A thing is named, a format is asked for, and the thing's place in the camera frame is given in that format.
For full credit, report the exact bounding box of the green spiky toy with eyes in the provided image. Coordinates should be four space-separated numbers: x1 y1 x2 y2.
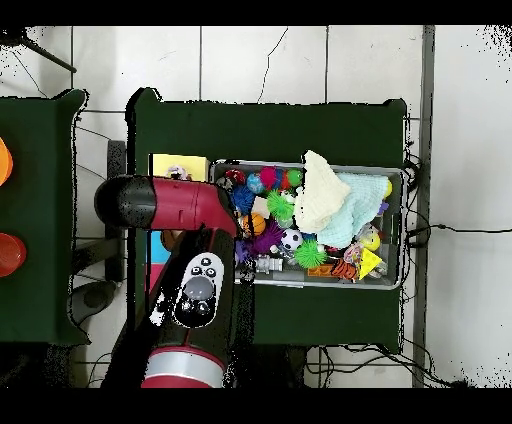
265 189 296 221

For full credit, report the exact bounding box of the blue spiky ball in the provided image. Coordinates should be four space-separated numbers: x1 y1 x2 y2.
230 184 257 215

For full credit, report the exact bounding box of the orange tiger plush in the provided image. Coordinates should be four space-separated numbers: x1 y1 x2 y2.
329 257 360 281

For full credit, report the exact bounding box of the dark green tablecloth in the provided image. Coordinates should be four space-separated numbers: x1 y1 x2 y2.
125 87 409 355
0 88 91 347

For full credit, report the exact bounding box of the yellow cheese wedge toy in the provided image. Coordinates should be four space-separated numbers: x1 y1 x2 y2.
357 247 384 281

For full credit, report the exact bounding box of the multicolour spiky caterpillar toy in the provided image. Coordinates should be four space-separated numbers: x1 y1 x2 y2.
259 165 304 192

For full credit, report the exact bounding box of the shallow mesh bin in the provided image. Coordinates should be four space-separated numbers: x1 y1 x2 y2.
209 158 408 291

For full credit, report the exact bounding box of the colourful patterned cloth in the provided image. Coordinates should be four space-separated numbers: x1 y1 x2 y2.
164 164 193 181

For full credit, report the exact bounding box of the orange plastic cup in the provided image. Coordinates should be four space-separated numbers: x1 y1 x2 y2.
0 135 14 187

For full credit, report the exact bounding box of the black metal rod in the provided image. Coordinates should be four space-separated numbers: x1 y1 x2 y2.
0 26 78 74

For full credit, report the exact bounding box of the red plastic cup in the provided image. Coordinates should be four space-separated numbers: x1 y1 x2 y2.
0 232 28 278

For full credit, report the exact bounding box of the wooden box with three holes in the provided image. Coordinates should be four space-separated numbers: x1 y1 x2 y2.
145 152 211 297

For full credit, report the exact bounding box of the light blue knitted cloth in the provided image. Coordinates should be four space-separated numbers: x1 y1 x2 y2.
315 172 391 249

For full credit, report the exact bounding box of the orange toy basketball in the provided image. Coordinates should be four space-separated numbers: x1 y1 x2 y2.
241 212 267 238

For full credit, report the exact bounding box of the black and white soccer ball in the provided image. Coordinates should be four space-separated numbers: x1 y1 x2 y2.
279 228 304 253

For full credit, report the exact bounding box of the purple spiky ball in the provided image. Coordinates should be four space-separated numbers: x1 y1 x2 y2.
235 219 286 257

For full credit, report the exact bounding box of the black power cable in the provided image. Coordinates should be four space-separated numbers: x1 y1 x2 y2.
405 223 512 246

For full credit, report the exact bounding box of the cream knitted cloth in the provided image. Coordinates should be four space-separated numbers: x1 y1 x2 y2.
292 149 353 235

